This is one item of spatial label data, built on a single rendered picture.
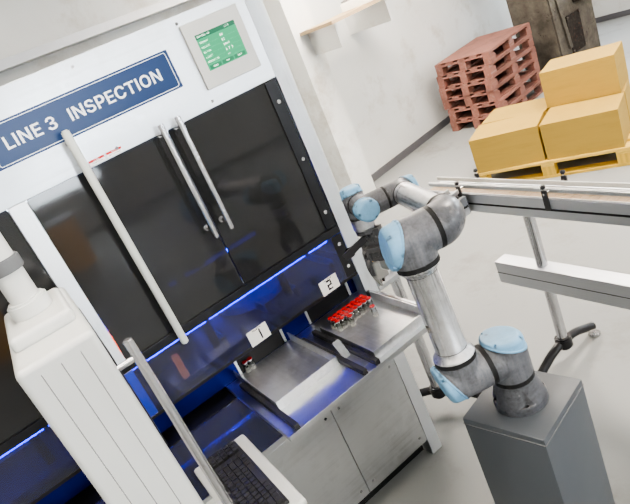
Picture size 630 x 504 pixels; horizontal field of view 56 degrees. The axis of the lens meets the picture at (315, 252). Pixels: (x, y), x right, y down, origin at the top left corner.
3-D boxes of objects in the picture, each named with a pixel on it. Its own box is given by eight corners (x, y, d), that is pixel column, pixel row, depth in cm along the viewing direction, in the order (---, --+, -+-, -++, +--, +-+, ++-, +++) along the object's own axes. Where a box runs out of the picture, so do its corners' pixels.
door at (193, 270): (126, 360, 192) (26, 200, 171) (243, 284, 211) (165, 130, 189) (127, 360, 192) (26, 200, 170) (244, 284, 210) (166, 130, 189)
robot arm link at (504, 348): (543, 372, 160) (531, 332, 155) (500, 394, 159) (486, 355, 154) (518, 352, 171) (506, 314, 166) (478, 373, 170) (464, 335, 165)
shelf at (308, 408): (228, 390, 220) (225, 386, 219) (365, 290, 248) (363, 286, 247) (291, 442, 180) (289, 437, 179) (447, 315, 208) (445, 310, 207)
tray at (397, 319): (322, 334, 225) (319, 327, 224) (372, 297, 236) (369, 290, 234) (376, 360, 197) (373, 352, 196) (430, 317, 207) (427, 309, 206)
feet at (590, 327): (530, 387, 285) (523, 364, 279) (590, 329, 305) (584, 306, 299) (544, 392, 278) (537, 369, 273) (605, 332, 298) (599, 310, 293)
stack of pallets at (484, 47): (492, 98, 769) (475, 37, 740) (547, 87, 714) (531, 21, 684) (449, 132, 708) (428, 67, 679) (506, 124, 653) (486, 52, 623)
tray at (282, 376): (236, 378, 221) (232, 371, 220) (290, 339, 232) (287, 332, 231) (280, 410, 193) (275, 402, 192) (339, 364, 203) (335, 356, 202)
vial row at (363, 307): (337, 331, 223) (333, 321, 221) (372, 305, 230) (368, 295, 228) (340, 332, 221) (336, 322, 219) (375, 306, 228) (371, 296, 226)
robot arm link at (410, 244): (504, 390, 158) (436, 208, 143) (455, 416, 157) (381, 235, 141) (483, 372, 170) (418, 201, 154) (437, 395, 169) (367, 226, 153)
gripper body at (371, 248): (388, 261, 197) (375, 230, 193) (365, 266, 201) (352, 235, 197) (393, 251, 203) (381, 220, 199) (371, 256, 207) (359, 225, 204)
